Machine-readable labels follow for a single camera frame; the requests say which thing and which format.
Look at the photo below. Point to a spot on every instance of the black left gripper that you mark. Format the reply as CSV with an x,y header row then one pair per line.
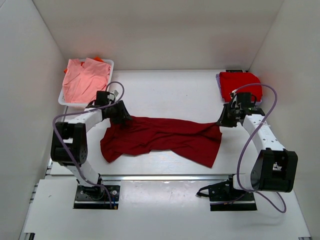
x,y
123,114

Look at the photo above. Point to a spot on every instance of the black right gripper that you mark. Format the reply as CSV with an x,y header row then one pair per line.
x,y
223,121

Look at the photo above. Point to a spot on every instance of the dark red t-shirt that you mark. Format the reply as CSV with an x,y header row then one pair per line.
x,y
198,142

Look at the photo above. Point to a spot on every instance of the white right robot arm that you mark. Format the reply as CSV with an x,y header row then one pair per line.
x,y
275,167

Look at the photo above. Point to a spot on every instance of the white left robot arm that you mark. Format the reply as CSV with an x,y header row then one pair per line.
x,y
69,146

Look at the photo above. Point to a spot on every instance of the folded bright red t-shirt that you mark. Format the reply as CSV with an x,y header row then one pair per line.
x,y
240,86

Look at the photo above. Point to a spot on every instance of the black device at back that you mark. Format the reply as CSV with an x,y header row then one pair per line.
x,y
234,70

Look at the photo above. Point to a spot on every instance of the pink t-shirt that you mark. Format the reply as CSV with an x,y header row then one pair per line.
x,y
85,82

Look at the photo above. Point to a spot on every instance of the white plastic basket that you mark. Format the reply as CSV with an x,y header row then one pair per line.
x,y
105,82

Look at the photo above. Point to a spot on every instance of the orange t-shirt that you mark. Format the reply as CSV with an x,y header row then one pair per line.
x,y
98,59

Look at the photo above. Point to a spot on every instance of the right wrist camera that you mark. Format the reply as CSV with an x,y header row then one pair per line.
x,y
243,99

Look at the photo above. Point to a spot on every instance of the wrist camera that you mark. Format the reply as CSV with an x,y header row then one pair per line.
x,y
243,99
104,98

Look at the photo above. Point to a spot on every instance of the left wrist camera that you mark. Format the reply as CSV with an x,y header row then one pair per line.
x,y
104,98

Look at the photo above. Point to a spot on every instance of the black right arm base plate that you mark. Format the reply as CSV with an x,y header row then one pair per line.
x,y
223,197

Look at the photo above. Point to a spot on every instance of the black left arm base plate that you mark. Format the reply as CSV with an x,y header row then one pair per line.
x,y
95,198

